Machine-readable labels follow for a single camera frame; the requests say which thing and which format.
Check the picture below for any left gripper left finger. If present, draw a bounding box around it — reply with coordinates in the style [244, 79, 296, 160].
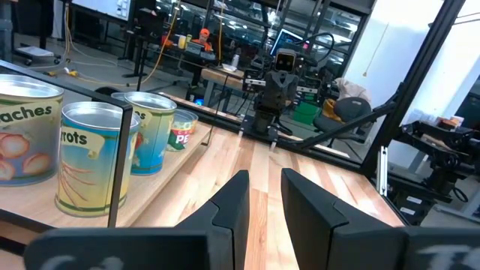
[175, 169, 251, 270]

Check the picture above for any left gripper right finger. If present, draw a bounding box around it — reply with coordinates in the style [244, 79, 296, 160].
[280, 167, 409, 270]

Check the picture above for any green peas can red label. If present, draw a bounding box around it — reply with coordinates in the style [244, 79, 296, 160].
[166, 108, 200, 152]

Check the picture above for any tomato can blue label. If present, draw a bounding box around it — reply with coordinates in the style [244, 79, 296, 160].
[123, 91, 179, 177]

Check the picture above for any carrots can yellow blue label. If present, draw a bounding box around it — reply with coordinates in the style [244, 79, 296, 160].
[54, 100, 143, 219]

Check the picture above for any spicy black beans can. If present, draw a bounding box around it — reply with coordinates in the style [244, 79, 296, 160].
[110, 91, 131, 105]

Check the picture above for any peaches can pink label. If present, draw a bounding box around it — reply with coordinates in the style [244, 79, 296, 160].
[0, 73, 65, 188]

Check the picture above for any green box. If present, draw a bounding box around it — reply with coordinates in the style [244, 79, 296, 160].
[292, 100, 320, 125]

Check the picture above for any background monitor blue screen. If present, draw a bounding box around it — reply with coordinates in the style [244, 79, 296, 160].
[269, 28, 305, 57]

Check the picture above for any wooden background desk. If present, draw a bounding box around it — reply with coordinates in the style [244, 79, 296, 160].
[200, 66, 263, 108]

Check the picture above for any beige cloth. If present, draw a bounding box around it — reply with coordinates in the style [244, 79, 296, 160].
[334, 76, 373, 104]

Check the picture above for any dark office chair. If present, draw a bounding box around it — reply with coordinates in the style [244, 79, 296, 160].
[312, 96, 373, 146]

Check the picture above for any person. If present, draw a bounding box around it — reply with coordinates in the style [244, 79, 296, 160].
[187, 27, 218, 53]

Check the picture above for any black neighbouring robot station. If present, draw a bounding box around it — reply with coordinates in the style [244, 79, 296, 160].
[388, 118, 480, 226]

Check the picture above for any low wheeled cart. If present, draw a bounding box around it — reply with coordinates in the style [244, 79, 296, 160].
[14, 43, 63, 68]

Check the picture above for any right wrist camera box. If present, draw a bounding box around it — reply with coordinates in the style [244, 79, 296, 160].
[274, 47, 298, 74]

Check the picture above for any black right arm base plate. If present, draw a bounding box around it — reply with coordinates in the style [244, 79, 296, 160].
[238, 125, 301, 147]

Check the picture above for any white metal bracket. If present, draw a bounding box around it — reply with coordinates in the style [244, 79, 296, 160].
[376, 145, 389, 197]

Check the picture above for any black frame wooden board shelf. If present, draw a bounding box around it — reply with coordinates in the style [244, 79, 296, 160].
[0, 58, 228, 260]

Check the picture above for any yellow hanging cable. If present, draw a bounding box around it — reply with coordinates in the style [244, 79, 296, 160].
[140, 0, 181, 87]

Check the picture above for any black aluminium table frame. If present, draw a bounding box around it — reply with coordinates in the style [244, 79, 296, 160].
[157, 0, 468, 196]

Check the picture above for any white wall board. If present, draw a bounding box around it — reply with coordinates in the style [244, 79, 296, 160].
[70, 0, 132, 23]

